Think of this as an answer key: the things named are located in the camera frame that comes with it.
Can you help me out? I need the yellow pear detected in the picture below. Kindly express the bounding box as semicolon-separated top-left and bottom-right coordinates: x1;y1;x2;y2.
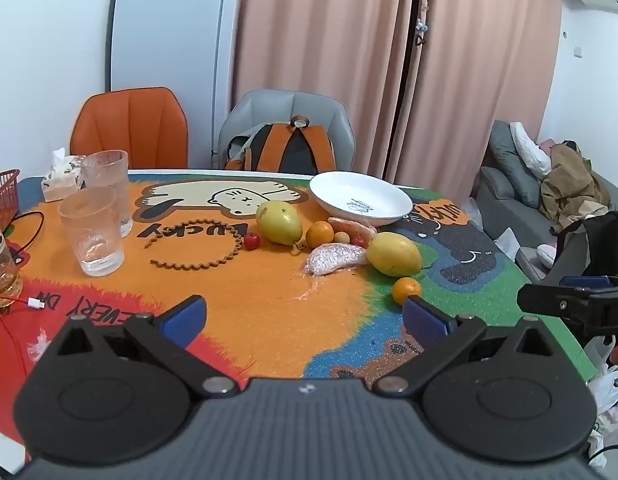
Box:
255;201;306;256
365;232;423;278

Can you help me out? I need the white plate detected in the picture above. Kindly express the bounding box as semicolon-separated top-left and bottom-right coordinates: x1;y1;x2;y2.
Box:
309;171;414;227

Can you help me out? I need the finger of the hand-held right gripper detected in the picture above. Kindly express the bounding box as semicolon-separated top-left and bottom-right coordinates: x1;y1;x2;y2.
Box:
560;275;615;291
518;284;592;319

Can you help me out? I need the brown jacket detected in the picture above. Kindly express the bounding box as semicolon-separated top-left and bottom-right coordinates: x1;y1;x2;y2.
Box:
539;142;612;233

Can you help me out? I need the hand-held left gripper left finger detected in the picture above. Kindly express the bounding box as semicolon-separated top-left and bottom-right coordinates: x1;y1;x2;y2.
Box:
49;295;240;400

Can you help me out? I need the clear plastic bag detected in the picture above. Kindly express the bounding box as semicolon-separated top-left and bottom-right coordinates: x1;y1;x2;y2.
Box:
459;197;485;231

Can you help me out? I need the grey sofa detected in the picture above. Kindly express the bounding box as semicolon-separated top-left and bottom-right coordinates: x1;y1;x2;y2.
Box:
472;120;618;281

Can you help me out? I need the grey pillow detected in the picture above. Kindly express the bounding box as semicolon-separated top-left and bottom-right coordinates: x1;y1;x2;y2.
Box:
489;120;545;208

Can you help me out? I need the white quilted pillow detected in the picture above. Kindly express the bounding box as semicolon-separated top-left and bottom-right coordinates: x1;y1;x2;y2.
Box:
509;121;552;181

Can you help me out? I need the pink curtain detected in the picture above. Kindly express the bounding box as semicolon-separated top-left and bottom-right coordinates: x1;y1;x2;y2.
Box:
386;0;563;196
236;0;422;181

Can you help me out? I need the white refrigerator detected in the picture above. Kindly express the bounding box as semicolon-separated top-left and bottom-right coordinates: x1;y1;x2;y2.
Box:
110;0;243;171

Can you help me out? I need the brown wavy chain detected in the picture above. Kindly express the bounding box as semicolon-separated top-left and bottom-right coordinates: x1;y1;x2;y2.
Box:
144;219;243;273

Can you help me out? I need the orange and black backpack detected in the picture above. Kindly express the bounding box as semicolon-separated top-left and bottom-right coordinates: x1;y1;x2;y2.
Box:
224;116;338;173

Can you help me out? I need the white plastic bag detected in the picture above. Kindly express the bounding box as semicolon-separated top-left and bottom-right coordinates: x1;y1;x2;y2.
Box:
584;335;618;411

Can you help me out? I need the black bag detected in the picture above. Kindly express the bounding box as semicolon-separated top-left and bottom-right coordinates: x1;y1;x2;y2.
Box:
552;210;618;281

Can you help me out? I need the orange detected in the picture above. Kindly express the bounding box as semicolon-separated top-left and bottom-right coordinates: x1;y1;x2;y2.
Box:
305;221;335;249
392;277;423;307

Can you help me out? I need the crumpled white bag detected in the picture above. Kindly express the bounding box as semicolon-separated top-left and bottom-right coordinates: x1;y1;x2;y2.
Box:
589;402;618;466

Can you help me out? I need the white paper bag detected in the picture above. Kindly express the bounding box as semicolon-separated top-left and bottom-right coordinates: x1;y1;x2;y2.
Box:
494;227;522;261

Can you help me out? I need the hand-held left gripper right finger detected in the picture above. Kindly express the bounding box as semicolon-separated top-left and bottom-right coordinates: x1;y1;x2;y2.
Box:
374;295;565;400

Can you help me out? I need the grey chair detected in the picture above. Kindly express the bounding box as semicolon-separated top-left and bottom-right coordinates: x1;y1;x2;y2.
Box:
218;89;357;173

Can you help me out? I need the small hanging ornament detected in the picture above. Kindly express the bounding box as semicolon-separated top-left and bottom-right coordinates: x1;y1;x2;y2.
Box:
414;0;432;48

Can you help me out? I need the tissue box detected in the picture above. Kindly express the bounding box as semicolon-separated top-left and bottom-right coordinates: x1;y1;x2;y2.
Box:
40;147;87;203

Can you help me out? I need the clear bottle with amber liquid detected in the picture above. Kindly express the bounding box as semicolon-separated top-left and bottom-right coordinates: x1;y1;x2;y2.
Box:
0;200;24;308

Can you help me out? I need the clear ribbed glass cup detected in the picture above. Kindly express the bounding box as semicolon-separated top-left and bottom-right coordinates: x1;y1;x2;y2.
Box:
58;186;126;277
81;150;132;238

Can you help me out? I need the orange chair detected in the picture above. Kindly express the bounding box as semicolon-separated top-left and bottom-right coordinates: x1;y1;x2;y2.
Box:
70;87;190;171

